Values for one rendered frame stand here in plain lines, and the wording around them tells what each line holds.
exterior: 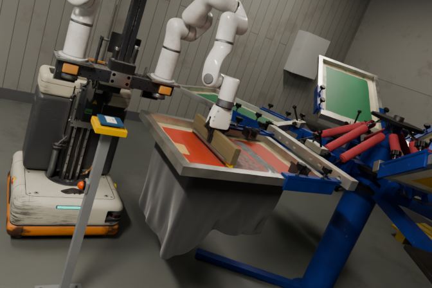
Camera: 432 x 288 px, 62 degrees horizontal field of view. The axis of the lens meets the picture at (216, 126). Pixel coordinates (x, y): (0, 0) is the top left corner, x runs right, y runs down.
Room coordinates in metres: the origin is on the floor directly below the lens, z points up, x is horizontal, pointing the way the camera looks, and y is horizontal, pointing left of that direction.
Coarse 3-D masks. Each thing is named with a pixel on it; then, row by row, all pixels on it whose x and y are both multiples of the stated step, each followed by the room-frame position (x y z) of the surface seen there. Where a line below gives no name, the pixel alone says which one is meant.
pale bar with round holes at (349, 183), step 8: (272, 128) 2.11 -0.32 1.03; (280, 136) 2.04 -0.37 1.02; (288, 136) 2.00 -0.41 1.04; (288, 144) 1.96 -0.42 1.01; (296, 144) 1.91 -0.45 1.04; (296, 152) 1.89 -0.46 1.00; (304, 152) 1.84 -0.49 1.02; (312, 152) 1.82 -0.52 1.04; (312, 160) 1.78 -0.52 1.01; (320, 160) 1.74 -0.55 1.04; (320, 168) 1.72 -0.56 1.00; (336, 168) 1.67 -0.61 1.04; (328, 176) 1.67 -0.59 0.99; (336, 176) 1.63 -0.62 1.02; (344, 176) 1.60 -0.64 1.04; (344, 184) 1.59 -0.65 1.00; (352, 184) 1.57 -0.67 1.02
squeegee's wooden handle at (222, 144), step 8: (200, 120) 1.67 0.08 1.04; (200, 128) 1.65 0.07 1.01; (216, 136) 1.52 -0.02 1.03; (224, 136) 1.49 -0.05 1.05; (216, 144) 1.50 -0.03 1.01; (224, 144) 1.45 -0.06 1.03; (232, 144) 1.42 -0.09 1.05; (224, 152) 1.43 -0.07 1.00; (232, 152) 1.39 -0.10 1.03; (232, 160) 1.38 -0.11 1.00
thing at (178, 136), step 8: (168, 128) 1.65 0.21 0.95; (176, 136) 1.57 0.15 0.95; (184, 136) 1.62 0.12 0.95; (184, 144) 1.51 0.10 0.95; (192, 144) 1.55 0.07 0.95; (248, 144) 1.87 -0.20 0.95; (256, 144) 1.93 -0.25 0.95; (240, 152) 1.68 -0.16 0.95; (256, 152) 1.77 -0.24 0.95; (264, 152) 1.82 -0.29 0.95
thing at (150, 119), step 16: (144, 112) 1.63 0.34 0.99; (160, 128) 1.49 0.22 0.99; (160, 144) 1.38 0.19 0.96; (272, 144) 1.96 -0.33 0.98; (176, 160) 1.22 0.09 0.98; (288, 160) 1.82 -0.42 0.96; (192, 176) 1.20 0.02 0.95; (208, 176) 1.23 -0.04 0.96; (224, 176) 1.27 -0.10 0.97; (240, 176) 1.31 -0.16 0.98; (256, 176) 1.35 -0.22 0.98; (272, 176) 1.39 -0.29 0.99; (320, 176) 1.63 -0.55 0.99
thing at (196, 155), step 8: (192, 152) 1.44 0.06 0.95; (200, 152) 1.47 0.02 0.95; (192, 160) 1.35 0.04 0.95; (200, 160) 1.38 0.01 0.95; (208, 160) 1.42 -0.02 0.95; (240, 160) 1.56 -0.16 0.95; (248, 160) 1.60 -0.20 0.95; (272, 160) 1.74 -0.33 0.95; (240, 168) 1.46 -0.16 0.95; (248, 168) 1.49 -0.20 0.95; (256, 168) 1.53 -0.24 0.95; (280, 168) 1.65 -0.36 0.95; (288, 168) 1.69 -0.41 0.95
